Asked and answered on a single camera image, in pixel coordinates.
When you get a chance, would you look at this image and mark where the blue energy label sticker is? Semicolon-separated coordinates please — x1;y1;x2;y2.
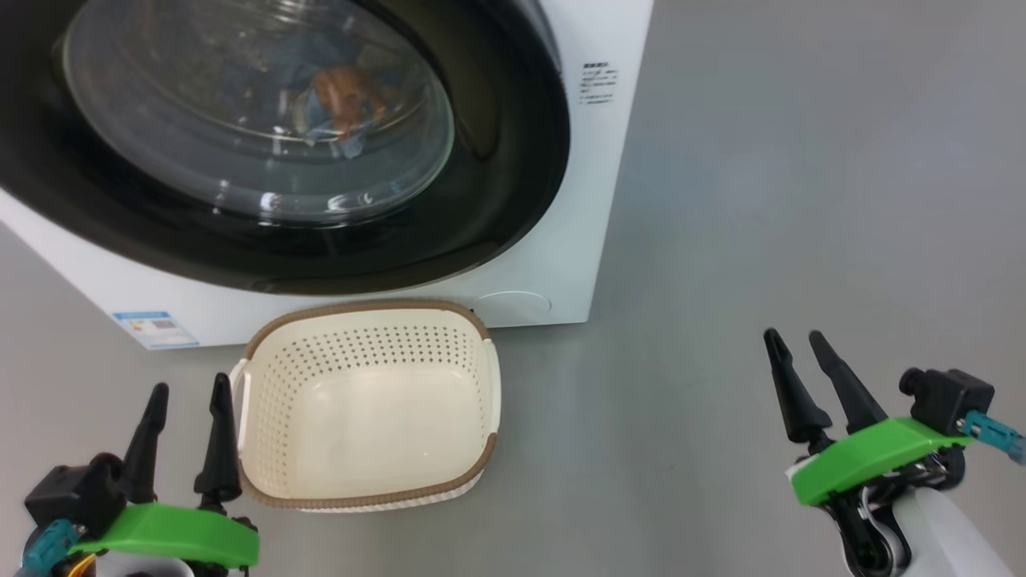
111;310;200;351

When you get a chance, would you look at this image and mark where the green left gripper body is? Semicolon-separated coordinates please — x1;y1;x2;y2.
71;502;261;577

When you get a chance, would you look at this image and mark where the teal left camera cable plug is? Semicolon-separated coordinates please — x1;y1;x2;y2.
16;518;86;577

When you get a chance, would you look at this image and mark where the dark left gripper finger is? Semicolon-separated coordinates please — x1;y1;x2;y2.
192;372;244;509
121;381;172;506

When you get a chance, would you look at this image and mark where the black round glass washer door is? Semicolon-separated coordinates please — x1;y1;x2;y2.
0;0;572;297

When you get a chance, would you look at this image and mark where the cream perforated laundry basket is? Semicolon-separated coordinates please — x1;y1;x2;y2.
229;300;503;513

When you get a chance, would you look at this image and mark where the white front-load washing machine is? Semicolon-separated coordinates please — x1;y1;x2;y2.
0;0;655;352

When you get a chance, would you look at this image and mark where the round washer filter cover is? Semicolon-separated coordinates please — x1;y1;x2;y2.
472;289;553;326

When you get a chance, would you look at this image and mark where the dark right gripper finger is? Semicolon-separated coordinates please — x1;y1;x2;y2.
762;327;835;451
808;329;890;435

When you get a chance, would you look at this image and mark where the blue garment with orange print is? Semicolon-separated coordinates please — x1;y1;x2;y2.
212;30;419;163

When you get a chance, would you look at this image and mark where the teal right camera cable plug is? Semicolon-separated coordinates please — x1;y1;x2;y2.
959;410;1026;467

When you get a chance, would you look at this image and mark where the printed text label on washer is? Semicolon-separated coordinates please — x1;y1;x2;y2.
578;59;620;106

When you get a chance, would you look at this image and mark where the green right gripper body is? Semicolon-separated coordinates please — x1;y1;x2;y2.
786;416;976;514

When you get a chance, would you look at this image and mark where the teal camera cable plug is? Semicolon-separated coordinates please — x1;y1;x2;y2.
959;410;1026;467
16;518;86;577

